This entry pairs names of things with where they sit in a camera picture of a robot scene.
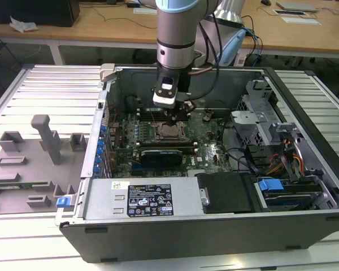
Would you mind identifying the silver CPU plate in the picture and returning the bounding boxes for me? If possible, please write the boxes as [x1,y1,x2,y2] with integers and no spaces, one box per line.
[161,124,182,140]

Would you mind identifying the CPU socket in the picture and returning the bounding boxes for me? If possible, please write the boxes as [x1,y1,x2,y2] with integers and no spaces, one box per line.
[151,121,189,143]

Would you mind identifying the pale blue teach pendant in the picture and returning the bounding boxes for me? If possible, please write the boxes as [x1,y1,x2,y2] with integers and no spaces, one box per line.
[222,28,247,67]

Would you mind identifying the silver metal drive cage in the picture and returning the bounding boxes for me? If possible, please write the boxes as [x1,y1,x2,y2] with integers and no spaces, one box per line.
[230,80,275,145]

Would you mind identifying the black graphics card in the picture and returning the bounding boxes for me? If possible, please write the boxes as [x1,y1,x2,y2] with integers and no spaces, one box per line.
[140,148,185,170]

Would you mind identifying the green motherboard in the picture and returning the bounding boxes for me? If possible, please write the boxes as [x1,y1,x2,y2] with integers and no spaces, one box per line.
[106,108,236,180]

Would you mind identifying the white paper sheet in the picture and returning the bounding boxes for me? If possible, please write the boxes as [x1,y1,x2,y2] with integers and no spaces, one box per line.
[133,7,158,15]

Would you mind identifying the wooden desk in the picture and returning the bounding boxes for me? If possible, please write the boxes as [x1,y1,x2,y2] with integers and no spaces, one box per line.
[0,0,339,66]

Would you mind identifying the black plastic shroud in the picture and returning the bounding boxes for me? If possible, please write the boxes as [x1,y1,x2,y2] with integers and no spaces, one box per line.
[195,172,261,215]

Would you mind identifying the white sheet with dark strip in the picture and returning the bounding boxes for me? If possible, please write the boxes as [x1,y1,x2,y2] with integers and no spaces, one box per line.
[273,8,309,17]

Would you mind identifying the white flat sheet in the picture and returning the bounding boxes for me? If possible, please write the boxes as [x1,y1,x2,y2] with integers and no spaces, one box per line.
[281,16,322,26]

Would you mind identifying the silver power supply with label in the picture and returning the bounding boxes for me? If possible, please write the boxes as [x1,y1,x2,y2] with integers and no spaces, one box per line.
[83,178,210,221]

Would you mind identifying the grey flat laptop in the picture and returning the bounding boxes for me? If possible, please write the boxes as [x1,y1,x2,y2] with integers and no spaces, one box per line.
[276,1,319,13]

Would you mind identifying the black open PC case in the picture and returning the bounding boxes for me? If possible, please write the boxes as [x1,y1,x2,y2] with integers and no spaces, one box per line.
[55,63,339,264]

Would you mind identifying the black disk drive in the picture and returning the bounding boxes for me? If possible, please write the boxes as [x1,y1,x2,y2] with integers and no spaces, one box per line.
[263,191,320,212]

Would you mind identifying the black computer box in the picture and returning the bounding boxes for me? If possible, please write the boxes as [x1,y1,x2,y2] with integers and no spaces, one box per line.
[0,0,81,28]

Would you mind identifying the crumpled white paper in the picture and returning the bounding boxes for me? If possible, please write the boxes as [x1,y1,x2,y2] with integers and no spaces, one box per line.
[9,15,40,33]

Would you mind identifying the grey parts rack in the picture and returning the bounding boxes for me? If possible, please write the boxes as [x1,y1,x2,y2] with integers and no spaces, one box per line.
[0,114,89,216]

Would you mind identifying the green RAM stick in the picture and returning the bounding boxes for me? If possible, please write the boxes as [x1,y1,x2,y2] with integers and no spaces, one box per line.
[0,182,37,190]

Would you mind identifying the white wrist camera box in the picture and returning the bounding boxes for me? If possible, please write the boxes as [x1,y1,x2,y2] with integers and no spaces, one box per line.
[151,75,179,108]

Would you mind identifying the black robot wrist cable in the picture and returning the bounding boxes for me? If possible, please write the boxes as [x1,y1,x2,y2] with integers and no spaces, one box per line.
[187,15,224,100]

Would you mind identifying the grey case release handle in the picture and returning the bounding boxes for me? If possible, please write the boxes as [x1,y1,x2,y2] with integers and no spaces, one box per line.
[98,63,117,83]

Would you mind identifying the black hanging cable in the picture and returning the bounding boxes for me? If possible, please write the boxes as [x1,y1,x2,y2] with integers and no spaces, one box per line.
[241,14,258,62]

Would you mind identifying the blue cable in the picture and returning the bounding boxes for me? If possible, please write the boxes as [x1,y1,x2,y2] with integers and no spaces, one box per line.
[242,27,264,58]

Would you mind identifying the thin black desk cable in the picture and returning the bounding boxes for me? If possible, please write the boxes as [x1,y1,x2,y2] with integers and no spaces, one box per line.
[81,2,158,29]

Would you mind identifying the black internal cable bundle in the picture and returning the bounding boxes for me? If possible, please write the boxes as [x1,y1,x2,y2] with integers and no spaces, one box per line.
[221,117,261,176]

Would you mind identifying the blue disk carrier handle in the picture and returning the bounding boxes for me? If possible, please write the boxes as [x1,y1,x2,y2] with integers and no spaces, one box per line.
[258,178,285,196]

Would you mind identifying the orange yellow wire bundle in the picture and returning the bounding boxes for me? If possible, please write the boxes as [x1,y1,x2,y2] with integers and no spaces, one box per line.
[267,135,305,176]

